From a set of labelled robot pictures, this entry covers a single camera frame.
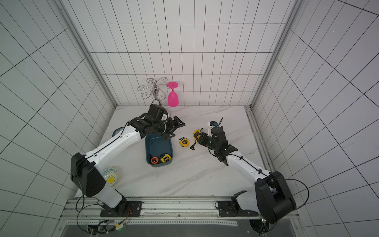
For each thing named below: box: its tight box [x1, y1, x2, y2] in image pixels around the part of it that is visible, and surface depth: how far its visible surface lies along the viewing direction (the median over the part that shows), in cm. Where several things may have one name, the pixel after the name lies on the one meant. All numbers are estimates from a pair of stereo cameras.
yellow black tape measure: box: [160, 154, 172, 163], surface depth 90 cm
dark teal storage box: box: [145, 132, 174, 168], surface depth 94 cm
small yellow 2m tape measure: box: [179, 137, 190, 148], surface depth 97 cm
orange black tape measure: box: [150, 156, 159, 165], surface depth 89 cm
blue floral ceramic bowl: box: [112, 126, 125, 138], surface depth 102 cm
